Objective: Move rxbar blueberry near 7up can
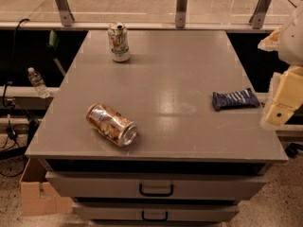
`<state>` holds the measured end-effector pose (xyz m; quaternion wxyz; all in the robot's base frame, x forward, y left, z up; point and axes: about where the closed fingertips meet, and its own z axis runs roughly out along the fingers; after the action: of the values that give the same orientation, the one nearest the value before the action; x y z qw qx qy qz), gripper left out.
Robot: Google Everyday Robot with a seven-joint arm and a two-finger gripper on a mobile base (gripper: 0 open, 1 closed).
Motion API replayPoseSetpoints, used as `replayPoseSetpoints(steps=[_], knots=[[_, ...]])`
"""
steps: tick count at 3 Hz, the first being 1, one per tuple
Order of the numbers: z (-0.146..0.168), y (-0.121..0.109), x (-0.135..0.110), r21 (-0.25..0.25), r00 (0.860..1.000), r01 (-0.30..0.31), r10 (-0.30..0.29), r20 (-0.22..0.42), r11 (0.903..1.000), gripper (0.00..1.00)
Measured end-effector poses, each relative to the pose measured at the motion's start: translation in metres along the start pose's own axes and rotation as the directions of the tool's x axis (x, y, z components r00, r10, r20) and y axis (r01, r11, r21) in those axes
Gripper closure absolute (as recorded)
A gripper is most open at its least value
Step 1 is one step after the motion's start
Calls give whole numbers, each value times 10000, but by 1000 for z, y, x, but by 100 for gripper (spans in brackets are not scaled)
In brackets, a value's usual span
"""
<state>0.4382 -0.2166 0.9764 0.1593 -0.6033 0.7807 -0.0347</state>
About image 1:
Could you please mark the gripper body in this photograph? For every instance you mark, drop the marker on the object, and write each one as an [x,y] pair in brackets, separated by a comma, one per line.
[293,38]

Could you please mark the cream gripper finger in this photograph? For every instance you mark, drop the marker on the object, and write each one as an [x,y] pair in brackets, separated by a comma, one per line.
[288,99]
[274,82]

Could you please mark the blue rxbar blueberry wrapper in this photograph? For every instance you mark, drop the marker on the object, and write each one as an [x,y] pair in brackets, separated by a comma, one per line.
[232,100]

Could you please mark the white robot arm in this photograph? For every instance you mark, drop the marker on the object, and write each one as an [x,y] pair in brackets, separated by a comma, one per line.
[290,48]

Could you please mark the upright 7up can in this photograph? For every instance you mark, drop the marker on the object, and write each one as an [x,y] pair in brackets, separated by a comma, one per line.
[118,41]

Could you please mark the lying orange soda can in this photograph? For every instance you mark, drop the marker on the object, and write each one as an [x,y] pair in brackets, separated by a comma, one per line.
[111,124]

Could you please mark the grey drawer cabinet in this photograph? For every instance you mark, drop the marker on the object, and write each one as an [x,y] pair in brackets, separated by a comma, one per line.
[166,89]

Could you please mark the grey drawer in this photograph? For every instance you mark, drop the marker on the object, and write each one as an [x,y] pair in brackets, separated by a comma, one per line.
[155,186]
[155,212]

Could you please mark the top grey drawer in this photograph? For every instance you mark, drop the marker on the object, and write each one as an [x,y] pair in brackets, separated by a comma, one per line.
[155,186]

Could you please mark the clear plastic water bottle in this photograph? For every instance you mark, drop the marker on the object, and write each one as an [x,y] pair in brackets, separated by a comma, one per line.
[37,82]

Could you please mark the cardboard box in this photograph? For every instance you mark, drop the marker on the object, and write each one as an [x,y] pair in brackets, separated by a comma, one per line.
[38,197]

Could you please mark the right metal bracket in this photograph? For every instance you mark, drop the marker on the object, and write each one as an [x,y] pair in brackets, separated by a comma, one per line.
[258,17]

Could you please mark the metal bracket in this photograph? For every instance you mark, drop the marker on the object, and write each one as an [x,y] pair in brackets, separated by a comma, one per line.
[258,17]
[66,15]
[181,13]

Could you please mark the middle metal bracket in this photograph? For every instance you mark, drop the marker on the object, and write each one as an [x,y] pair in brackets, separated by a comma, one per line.
[181,13]

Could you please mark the left metal bracket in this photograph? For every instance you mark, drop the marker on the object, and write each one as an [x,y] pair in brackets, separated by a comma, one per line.
[66,15]

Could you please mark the green handled tool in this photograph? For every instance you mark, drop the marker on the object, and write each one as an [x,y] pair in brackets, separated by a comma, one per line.
[51,47]

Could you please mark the metal window rail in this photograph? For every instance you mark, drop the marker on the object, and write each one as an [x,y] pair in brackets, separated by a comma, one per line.
[33,25]

